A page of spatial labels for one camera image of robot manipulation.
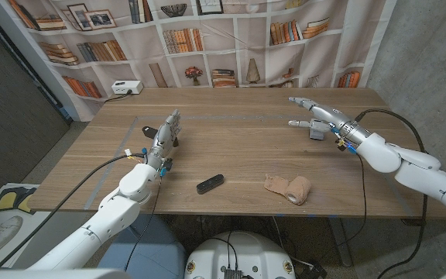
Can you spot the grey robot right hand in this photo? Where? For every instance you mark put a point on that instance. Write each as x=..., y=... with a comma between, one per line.
x=331, y=116

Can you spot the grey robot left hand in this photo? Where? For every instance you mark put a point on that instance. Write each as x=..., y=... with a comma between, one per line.
x=165, y=135

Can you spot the tan adhesive wrap roll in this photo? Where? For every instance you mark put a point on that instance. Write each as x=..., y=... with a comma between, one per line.
x=298, y=190

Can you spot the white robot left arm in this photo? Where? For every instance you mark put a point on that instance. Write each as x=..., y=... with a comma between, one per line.
x=107, y=221

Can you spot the long black TV remote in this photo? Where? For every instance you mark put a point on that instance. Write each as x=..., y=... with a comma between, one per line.
x=149, y=131

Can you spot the small grey remote control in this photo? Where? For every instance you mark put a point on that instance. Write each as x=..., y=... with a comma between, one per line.
x=316, y=135

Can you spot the white power strip box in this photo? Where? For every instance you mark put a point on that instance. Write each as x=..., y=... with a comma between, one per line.
x=127, y=87

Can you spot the small black oblong remote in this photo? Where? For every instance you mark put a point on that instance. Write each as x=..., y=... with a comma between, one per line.
x=210, y=184

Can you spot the printed bookshelf backdrop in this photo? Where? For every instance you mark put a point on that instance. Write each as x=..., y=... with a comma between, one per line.
x=246, y=38

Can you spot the dark metal table leg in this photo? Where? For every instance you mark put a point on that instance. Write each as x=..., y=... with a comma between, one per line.
x=341, y=244

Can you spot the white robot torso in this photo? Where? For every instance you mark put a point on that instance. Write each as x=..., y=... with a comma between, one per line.
x=242, y=255

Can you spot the black power brick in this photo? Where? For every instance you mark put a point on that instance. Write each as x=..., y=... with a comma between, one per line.
x=316, y=271

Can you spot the white floor mat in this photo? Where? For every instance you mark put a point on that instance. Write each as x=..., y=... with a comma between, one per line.
x=33, y=232

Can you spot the black yellow floor marker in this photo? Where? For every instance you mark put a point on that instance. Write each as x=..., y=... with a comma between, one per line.
x=6, y=199

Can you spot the white sneaker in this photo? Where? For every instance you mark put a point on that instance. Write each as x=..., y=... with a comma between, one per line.
x=4, y=230

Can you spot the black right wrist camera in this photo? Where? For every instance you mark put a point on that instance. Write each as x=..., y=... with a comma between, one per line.
x=341, y=144

